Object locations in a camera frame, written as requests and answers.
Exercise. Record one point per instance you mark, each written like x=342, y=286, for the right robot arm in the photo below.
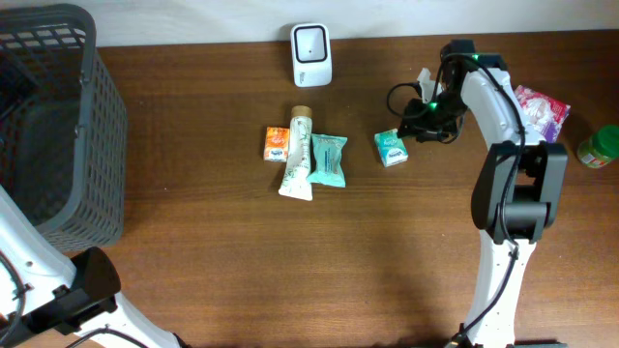
x=518, y=189

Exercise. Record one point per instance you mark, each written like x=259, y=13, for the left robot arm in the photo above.
x=42, y=289

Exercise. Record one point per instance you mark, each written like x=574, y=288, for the small orange box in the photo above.
x=276, y=144

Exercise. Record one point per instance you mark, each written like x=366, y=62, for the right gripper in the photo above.
x=421, y=126

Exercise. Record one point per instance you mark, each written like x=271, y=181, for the teal wet wipes pouch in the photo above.
x=327, y=150

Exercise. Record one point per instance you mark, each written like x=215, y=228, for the white tube with tan cap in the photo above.
x=295, y=182

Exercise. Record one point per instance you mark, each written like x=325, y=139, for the red purple tissue pack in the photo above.
x=546, y=114

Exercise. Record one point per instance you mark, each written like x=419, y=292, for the green jar with green lid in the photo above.
x=599, y=149

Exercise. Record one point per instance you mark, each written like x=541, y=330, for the grey plastic mesh basket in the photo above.
x=64, y=127

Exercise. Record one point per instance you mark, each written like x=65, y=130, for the small teal box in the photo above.
x=390, y=148

